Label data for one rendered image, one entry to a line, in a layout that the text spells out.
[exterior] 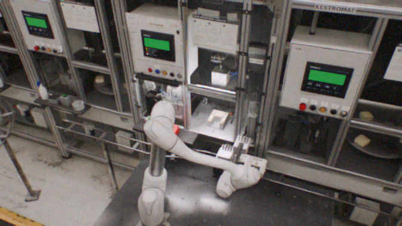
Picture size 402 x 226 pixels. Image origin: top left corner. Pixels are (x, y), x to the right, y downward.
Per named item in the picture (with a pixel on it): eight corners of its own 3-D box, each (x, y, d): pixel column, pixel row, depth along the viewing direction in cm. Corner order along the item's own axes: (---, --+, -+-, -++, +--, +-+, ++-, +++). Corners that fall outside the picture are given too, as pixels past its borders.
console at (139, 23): (132, 73, 239) (122, 14, 211) (151, 57, 259) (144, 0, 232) (182, 84, 226) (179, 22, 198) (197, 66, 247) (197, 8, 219)
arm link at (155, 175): (140, 200, 219) (145, 176, 236) (163, 202, 220) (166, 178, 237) (147, 115, 172) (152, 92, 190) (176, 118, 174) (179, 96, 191)
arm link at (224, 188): (228, 183, 205) (244, 179, 197) (221, 202, 194) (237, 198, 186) (218, 172, 202) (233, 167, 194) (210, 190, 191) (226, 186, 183)
